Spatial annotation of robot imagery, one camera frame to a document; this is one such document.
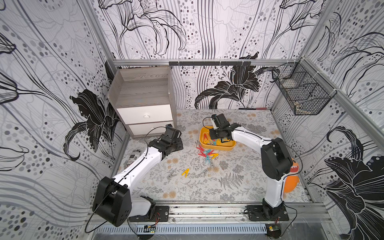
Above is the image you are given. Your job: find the yellow plastic storage box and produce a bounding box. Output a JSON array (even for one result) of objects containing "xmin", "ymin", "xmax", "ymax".
[{"xmin": 199, "ymin": 126, "xmax": 236, "ymax": 151}]

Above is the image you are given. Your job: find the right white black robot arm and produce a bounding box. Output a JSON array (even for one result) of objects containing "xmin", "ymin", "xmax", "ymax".
[{"xmin": 210, "ymin": 114, "xmax": 293, "ymax": 209}]

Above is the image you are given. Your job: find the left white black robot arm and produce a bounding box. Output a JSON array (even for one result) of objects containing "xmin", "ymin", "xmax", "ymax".
[{"xmin": 92, "ymin": 124, "xmax": 183, "ymax": 227}]

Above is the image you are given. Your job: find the red clothespin in pile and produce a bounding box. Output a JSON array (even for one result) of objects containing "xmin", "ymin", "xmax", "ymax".
[{"xmin": 196, "ymin": 146, "xmax": 214, "ymax": 157}]

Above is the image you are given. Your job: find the teal clothespin in pile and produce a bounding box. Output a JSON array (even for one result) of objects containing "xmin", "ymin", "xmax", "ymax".
[{"xmin": 206, "ymin": 156, "xmax": 212, "ymax": 164}]

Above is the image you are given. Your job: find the grey clothespin lower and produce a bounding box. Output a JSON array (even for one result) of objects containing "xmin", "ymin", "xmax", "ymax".
[{"xmin": 167, "ymin": 171, "xmax": 177, "ymax": 180}]

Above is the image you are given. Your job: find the yellow clothespin lower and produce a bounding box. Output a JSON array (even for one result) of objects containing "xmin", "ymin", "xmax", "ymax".
[{"xmin": 182, "ymin": 169, "xmax": 190, "ymax": 178}]

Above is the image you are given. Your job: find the wooden two-drawer cabinet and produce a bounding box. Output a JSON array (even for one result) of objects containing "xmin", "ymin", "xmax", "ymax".
[{"xmin": 108, "ymin": 66, "xmax": 177, "ymax": 139}]

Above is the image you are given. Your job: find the orange monster plush toy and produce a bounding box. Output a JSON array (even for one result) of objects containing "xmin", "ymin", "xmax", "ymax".
[{"xmin": 284, "ymin": 161, "xmax": 300, "ymax": 193}]

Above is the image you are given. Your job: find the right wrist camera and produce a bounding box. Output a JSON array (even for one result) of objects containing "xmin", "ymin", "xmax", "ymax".
[{"xmin": 211, "ymin": 114, "xmax": 218, "ymax": 129}]

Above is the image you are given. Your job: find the red-handled screwdriver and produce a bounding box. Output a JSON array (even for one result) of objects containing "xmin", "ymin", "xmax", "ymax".
[{"xmin": 238, "ymin": 108, "xmax": 269, "ymax": 111}]

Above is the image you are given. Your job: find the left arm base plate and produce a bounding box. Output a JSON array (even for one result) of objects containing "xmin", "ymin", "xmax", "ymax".
[{"xmin": 129, "ymin": 206, "xmax": 170, "ymax": 224}]

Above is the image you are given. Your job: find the black wall rail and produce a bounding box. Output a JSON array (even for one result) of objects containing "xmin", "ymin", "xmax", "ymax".
[{"xmin": 169, "ymin": 61, "xmax": 252, "ymax": 66}]

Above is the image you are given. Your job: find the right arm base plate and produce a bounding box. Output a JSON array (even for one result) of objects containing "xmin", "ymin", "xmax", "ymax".
[{"xmin": 244, "ymin": 204, "xmax": 290, "ymax": 222}]

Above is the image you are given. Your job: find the black wire wall basket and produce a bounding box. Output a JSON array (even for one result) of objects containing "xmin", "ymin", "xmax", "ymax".
[{"xmin": 271, "ymin": 63, "xmax": 336, "ymax": 116}]

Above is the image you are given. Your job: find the white cable duct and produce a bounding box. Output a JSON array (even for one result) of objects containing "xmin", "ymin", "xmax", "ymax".
[{"xmin": 96, "ymin": 224, "xmax": 267, "ymax": 235}]

